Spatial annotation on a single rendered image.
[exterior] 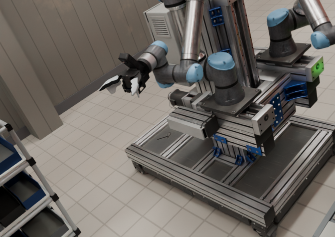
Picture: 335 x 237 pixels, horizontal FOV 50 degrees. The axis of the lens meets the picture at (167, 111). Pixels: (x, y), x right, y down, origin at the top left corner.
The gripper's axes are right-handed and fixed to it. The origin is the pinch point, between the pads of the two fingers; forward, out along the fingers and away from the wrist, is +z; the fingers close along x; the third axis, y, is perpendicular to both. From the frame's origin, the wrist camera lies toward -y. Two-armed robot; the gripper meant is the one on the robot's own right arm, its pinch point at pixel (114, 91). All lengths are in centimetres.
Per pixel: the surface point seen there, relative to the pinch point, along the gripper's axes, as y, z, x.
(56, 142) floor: 154, -86, 192
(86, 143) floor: 149, -90, 151
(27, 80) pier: 96, -109, 220
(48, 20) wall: 64, -175, 235
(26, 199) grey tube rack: 81, 13, 86
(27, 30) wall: 63, -151, 242
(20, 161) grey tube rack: 58, 4, 86
